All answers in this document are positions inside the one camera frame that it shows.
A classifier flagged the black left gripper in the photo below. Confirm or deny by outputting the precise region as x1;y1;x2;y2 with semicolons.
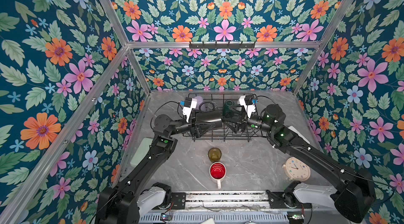
168;109;215;140

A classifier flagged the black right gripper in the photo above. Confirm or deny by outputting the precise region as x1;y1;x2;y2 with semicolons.
222;103;275;136

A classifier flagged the green mug cream interior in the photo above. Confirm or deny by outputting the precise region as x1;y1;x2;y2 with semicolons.
223;100;234;116

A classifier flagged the black mug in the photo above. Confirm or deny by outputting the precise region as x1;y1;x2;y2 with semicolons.
196;101;223;129

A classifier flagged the lilac plastic cup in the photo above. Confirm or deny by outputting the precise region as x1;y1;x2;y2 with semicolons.
195;96;206;111

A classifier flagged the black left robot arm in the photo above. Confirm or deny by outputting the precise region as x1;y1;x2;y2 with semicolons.
93;115;217;224

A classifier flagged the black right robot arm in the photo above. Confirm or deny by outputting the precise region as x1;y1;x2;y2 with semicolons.
222;104;376;223

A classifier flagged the olive textured glass tumbler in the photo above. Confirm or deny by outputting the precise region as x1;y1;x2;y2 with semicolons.
208;147;222;163

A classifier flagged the white mug red interior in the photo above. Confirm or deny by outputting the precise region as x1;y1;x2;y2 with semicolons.
209;162;227;189

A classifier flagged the pale green sponge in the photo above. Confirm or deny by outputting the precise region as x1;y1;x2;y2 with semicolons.
130;137;153;168

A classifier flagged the black wire dish rack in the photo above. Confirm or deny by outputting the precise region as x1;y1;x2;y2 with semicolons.
182;92;262;142

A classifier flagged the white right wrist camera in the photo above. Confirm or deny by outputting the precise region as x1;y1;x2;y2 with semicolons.
239;95;256;119

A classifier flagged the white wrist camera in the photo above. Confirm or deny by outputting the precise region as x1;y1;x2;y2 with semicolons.
239;95;256;119
182;97;197;123

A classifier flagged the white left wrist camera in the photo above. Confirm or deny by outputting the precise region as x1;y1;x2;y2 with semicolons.
182;97;197;123

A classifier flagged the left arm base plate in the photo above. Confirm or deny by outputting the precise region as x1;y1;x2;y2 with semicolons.
163;192;187;210

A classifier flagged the dark wall hook rail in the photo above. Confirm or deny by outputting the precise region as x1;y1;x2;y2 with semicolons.
188;41;256;50

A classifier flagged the round pink wall clock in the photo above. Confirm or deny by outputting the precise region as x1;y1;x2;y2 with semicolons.
282;157;311;182

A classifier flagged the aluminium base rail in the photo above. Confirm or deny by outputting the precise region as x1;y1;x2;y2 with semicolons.
100;190;357;213

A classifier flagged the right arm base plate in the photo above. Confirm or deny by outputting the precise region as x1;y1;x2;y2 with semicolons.
265;190;312;209

